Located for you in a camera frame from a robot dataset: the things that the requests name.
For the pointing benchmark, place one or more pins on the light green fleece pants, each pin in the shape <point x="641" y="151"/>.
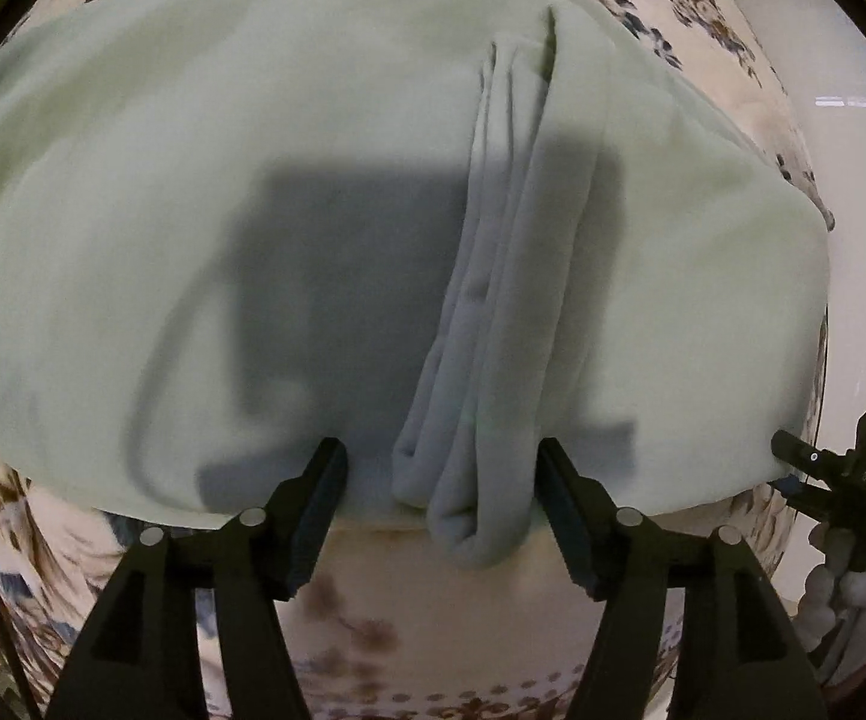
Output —
<point x="438" y="230"/>

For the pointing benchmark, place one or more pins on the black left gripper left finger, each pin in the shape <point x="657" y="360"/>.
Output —
<point x="138" y="655"/>

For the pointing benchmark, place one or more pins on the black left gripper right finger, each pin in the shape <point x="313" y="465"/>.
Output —
<point x="737" y="656"/>

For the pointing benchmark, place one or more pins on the white gloved right hand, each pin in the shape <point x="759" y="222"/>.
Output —
<point x="833" y="606"/>

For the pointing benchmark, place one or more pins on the floral bed blanket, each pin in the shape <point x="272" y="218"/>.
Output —
<point x="390" y="626"/>

